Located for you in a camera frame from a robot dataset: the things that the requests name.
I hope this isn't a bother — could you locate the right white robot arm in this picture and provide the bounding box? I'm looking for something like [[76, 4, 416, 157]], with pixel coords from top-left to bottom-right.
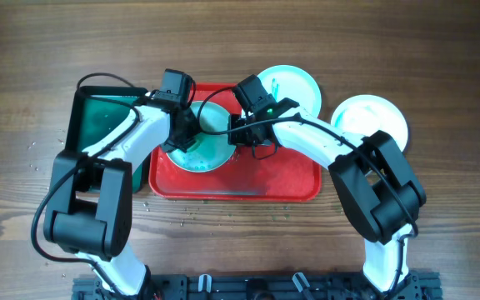
[[227, 107, 426, 298]]

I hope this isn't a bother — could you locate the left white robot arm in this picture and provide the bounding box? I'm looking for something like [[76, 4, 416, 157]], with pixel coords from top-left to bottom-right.
[[31, 86, 198, 299]]

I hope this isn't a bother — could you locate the red plastic tray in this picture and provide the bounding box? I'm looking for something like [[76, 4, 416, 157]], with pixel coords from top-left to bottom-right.
[[147, 82, 323, 203]]

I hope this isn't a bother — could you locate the black tray with green water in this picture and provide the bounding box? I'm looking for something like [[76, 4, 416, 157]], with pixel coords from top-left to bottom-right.
[[63, 85, 152, 195]]

